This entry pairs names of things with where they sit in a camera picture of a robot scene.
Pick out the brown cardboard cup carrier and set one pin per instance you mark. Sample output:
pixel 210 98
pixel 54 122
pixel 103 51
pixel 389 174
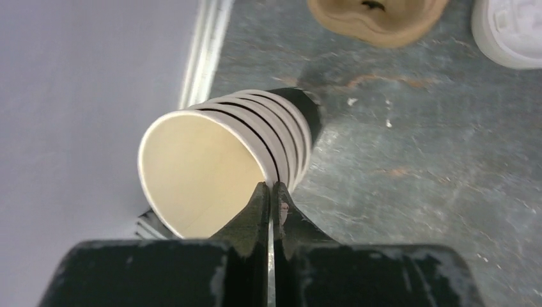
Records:
pixel 386 24

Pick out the stack of paper cups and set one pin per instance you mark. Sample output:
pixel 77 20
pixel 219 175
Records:
pixel 199 166

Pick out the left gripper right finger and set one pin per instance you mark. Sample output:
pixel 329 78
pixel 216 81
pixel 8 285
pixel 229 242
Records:
pixel 312 269

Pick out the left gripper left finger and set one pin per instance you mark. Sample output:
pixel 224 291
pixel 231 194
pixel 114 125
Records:
pixel 228 269

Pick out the stack of white lids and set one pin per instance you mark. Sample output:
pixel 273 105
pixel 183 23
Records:
pixel 509 32

